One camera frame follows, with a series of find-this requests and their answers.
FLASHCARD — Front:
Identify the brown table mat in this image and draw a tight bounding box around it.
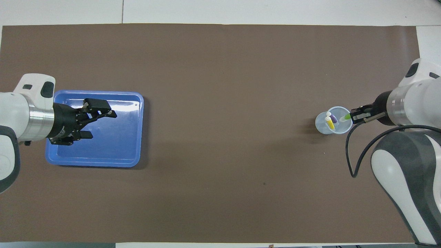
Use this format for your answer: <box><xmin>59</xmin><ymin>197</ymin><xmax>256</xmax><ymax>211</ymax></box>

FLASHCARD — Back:
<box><xmin>0</xmin><ymin>23</ymin><xmax>440</xmax><ymax>244</ymax></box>

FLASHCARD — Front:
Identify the translucent plastic cup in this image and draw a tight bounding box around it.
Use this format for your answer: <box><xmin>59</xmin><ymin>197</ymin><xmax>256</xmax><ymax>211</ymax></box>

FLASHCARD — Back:
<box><xmin>315</xmin><ymin>106</ymin><xmax>353</xmax><ymax>135</ymax></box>

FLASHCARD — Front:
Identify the blue plastic tray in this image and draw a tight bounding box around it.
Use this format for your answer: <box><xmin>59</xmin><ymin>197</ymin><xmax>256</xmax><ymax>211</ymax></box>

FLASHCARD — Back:
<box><xmin>45</xmin><ymin>90</ymin><xmax>144</xmax><ymax>168</ymax></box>

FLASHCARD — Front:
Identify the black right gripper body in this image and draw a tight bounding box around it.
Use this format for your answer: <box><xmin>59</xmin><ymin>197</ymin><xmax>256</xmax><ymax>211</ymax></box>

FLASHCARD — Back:
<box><xmin>373</xmin><ymin>91</ymin><xmax>392</xmax><ymax>125</ymax></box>

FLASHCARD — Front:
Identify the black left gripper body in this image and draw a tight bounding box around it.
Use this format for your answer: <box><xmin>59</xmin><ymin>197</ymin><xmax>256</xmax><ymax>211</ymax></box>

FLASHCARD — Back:
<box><xmin>46</xmin><ymin>103</ymin><xmax>87</xmax><ymax>146</ymax></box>

